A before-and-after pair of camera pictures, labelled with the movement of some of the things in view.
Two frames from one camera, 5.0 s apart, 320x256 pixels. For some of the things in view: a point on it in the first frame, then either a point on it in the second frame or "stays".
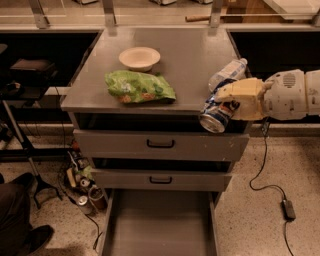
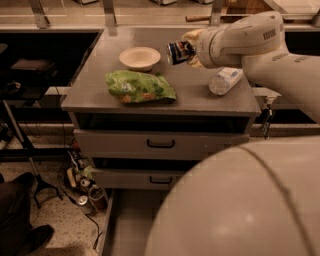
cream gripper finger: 224,92 to 192,35
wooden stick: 198,18 stays
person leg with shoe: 18,236 stays
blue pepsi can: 215,115 to 178,52
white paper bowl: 139,59 stays
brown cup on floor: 98,196 stays
